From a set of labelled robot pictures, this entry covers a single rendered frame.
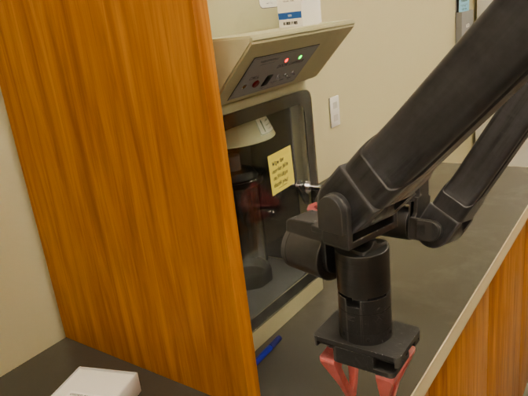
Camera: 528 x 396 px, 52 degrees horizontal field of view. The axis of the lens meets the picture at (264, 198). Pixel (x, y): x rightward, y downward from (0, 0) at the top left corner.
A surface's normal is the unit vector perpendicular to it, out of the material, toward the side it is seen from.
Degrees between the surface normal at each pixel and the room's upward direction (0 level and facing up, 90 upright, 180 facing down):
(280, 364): 0
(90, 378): 0
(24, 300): 90
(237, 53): 90
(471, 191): 72
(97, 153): 90
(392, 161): 84
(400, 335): 0
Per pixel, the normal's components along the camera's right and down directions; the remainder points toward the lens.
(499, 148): -0.61, 0.12
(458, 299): -0.11, -0.94
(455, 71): -0.78, 0.22
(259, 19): 0.81, 0.10
